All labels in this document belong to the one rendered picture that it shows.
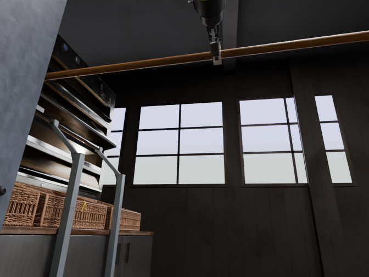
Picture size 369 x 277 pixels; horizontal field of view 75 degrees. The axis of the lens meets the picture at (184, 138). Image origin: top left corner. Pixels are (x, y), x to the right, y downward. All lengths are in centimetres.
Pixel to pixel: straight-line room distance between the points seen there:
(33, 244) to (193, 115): 329
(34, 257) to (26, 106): 104
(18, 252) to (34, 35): 100
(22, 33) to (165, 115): 394
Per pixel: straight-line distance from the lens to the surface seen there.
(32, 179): 200
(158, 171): 389
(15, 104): 31
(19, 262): 125
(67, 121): 215
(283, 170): 384
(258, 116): 410
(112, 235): 174
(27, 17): 35
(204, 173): 375
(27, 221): 131
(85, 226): 164
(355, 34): 103
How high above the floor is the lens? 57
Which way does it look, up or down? 22 degrees up
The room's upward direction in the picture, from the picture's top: 2 degrees clockwise
